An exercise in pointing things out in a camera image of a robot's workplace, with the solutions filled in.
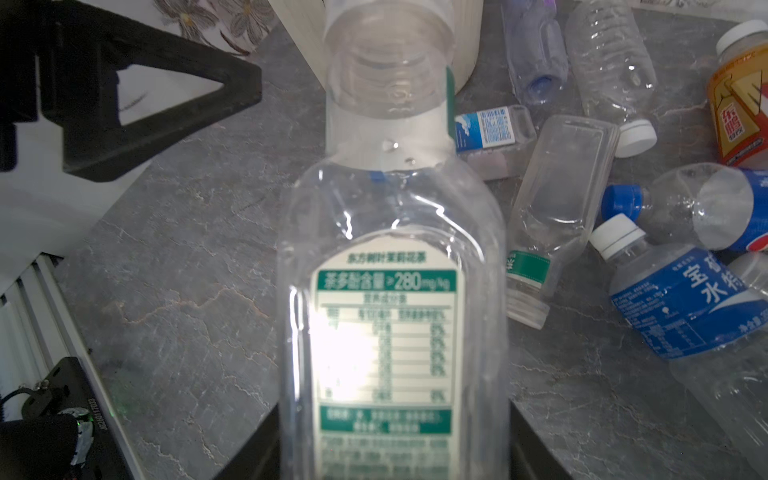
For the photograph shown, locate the Pepsi blue label bottle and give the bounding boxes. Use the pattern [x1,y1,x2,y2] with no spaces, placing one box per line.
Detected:
[601,163,767,252]

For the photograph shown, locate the blue label white cap bottle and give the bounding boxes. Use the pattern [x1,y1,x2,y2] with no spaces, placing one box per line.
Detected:
[590,214,767,477]

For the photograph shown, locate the clear ribbed bottle white cap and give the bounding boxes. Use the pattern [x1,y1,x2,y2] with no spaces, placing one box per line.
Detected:
[565,0,658,158]

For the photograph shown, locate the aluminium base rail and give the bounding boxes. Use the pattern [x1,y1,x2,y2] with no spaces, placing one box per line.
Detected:
[1,254,145,479]

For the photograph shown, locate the cream waste bin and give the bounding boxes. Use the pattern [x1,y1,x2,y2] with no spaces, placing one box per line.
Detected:
[269,0,484,93]

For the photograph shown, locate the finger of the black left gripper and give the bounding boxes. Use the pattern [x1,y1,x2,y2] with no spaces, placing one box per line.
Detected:
[36,1,262,183]

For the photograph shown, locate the untouched water blue label bottle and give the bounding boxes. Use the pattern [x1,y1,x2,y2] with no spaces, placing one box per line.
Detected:
[455,105,537,181]

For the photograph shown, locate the clear square bottle green band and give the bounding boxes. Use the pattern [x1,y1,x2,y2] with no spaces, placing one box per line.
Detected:
[506,115,619,330]

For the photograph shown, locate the purple tinted Cancer bottle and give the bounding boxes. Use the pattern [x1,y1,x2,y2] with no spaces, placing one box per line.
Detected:
[501,0,569,106]

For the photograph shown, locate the clear square bottle nutrition label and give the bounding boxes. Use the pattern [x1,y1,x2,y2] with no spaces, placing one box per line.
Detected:
[276,1,511,479]

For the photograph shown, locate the orange red label bottle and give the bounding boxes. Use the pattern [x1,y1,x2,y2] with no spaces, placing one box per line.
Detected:
[707,19,767,170]

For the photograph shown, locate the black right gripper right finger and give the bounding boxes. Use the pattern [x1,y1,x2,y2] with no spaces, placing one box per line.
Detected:
[509,401,573,480]

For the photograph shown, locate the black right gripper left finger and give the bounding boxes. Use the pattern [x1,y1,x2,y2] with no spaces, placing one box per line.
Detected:
[214,405,281,480]

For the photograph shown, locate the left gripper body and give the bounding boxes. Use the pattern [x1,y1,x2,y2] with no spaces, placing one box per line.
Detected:
[1,1,56,173]

